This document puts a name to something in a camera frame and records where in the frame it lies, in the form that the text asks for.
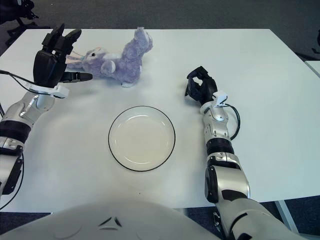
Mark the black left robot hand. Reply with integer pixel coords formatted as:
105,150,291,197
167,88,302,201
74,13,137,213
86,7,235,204
33,23,93,88

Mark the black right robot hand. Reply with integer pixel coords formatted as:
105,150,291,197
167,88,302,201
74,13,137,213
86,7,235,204
184,66,220,105

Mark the purple plush bunny doll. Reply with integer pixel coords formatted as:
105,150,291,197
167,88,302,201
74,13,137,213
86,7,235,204
65,26,154,88

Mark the white plate with black rim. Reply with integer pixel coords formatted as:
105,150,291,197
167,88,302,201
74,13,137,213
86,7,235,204
108,105,176,173

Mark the black office chair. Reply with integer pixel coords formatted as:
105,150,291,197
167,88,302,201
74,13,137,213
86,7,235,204
0,0,51,46

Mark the white neighbouring table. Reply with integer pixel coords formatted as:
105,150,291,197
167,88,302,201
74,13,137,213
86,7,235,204
305,59,320,78

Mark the white table leg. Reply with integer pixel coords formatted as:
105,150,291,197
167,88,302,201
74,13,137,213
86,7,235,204
274,199,301,236

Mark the grey robot torso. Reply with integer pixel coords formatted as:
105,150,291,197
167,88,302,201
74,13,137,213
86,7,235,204
0,194,221,240

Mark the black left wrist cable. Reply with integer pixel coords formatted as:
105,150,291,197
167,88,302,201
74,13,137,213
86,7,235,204
0,69,33,211

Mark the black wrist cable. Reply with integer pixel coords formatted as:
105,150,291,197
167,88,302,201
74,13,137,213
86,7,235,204
224,103,241,141
0,69,33,211

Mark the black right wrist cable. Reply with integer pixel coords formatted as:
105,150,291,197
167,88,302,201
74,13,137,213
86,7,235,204
224,103,241,141

